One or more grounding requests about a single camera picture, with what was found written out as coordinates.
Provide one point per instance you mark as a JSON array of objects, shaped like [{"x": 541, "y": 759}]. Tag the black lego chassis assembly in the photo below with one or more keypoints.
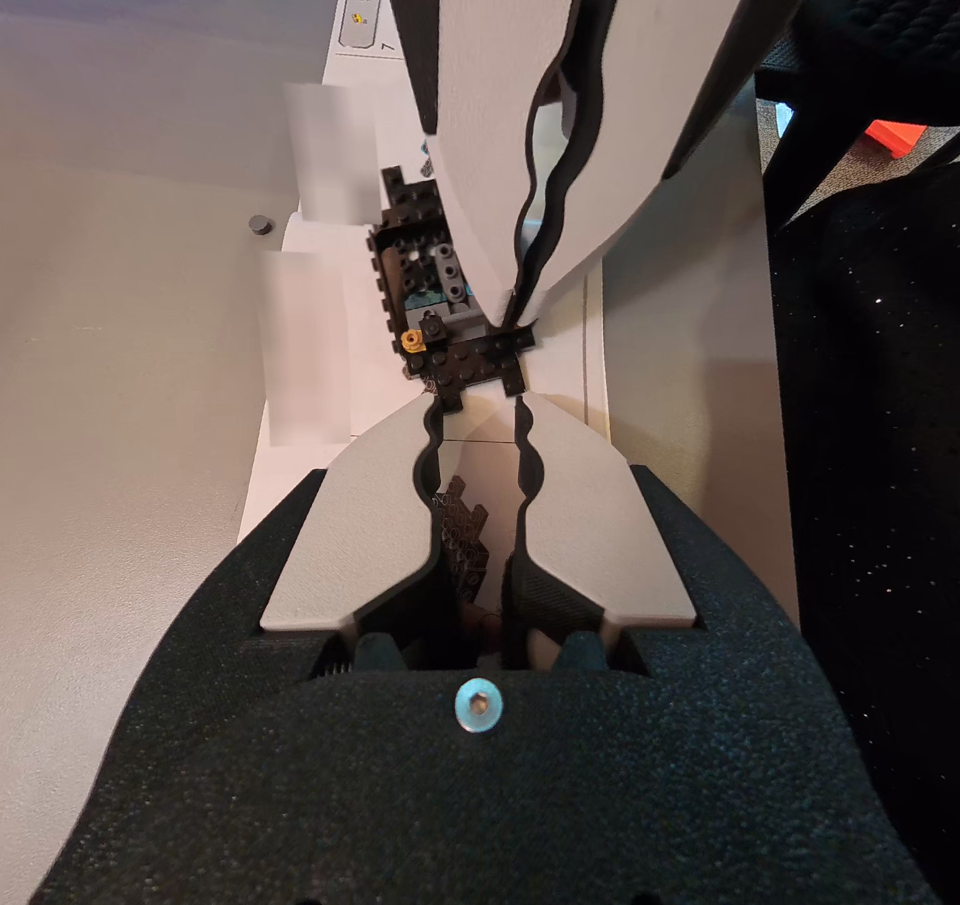
[{"x": 409, "y": 204}]

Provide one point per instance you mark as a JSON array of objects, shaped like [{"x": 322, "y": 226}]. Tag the small metal table bolt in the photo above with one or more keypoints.
[{"x": 260, "y": 224}]

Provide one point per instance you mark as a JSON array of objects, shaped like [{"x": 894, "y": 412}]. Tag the red plastic object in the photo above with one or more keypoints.
[{"x": 896, "y": 136}]

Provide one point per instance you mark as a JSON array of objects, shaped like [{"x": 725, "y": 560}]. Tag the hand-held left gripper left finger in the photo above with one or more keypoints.
[{"x": 352, "y": 530}]

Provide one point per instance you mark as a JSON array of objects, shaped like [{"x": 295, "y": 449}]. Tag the person's black clothing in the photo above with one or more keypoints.
[{"x": 862, "y": 470}]

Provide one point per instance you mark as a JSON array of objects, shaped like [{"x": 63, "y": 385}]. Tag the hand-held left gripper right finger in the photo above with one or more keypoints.
[{"x": 607, "y": 537}]

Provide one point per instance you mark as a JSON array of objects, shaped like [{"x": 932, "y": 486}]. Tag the white lego instruction booklet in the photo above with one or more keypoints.
[{"x": 480, "y": 455}]

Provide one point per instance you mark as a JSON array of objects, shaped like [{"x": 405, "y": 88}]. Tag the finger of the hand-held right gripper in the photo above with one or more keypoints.
[
  {"x": 660, "y": 80},
  {"x": 487, "y": 95}
]

